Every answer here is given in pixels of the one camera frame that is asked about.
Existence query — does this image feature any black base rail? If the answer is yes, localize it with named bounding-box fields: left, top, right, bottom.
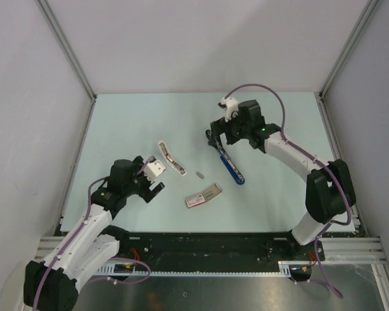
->
left=103, top=225, right=325, bottom=267

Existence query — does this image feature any aluminium frame post left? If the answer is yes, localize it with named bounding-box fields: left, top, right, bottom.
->
left=35, top=0, right=97, bottom=100

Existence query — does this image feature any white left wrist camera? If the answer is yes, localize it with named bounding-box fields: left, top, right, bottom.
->
left=143, top=156, right=166, bottom=183

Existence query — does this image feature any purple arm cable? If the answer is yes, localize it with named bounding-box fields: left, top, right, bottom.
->
left=225, top=84, right=351, bottom=299
left=30, top=158, right=152, bottom=311

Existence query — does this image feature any aluminium frame post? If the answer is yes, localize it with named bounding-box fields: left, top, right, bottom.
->
left=35, top=0, right=97, bottom=100
left=318, top=0, right=383, bottom=98

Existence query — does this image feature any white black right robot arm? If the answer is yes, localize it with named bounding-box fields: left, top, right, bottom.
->
left=206, top=97, right=356, bottom=260

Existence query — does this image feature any aluminium frame crossbar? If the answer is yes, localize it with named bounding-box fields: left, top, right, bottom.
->
left=34, top=236, right=387, bottom=264

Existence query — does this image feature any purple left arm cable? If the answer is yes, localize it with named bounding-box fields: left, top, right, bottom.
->
left=30, top=158, right=152, bottom=311

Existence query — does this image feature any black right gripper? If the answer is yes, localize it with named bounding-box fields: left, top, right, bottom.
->
left=207, top=109, right=250, bottom=151

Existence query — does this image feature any red white staple box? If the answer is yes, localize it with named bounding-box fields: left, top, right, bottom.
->
left=185, top=193, right=206, bottom=209

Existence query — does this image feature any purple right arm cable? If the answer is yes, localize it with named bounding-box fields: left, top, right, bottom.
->
left=225, top=84, right=351, bottom=299

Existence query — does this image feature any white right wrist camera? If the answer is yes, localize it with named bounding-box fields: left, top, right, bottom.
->
left=218, top=97, right=240, bottom=122

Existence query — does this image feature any white slotted cable duct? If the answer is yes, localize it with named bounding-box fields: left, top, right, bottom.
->
left=94, top=260, right=290, bottom=277

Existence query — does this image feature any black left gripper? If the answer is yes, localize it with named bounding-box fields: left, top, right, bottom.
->
left=123, top=156, right=164, bottom=202

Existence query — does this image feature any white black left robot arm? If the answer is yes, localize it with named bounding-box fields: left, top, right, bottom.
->
left=23, top=156, right=166, bottom=310

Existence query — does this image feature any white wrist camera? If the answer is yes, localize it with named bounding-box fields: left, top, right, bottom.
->
left=143, top=156, right=166, bottom=183
left=218, top=97, right=240, bottom=122

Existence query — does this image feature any blue and black stapler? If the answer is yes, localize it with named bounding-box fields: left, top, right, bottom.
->
left=205, top=130, right=245, bottom=185

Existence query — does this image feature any aluminium frame post right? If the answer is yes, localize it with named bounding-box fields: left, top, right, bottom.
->
left=318, top=0, right=383, bottom=98

